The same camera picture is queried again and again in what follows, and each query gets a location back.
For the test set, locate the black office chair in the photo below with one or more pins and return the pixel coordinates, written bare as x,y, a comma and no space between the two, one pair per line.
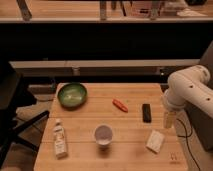
14,94

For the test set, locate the orange carrot toy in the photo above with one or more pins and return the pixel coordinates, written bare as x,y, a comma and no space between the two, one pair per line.
119,105

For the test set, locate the white paper cup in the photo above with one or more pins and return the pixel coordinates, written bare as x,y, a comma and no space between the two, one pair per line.
103,135

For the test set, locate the white sponge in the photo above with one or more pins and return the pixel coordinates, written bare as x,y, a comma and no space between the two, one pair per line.
155,141

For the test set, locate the black eraser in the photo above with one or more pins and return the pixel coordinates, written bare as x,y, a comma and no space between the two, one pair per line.
146,110

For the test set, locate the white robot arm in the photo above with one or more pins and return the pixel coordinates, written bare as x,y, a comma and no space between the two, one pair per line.
187,85

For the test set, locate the white plastic bottle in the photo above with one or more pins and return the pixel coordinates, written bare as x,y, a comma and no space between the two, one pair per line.
60,146

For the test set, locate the grey metal rail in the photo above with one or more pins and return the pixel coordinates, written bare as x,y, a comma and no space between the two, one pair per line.
100,67

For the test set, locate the green bowl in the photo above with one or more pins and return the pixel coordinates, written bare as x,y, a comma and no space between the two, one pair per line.
72,95

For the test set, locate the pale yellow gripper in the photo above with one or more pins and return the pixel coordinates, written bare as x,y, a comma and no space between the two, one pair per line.
169,118

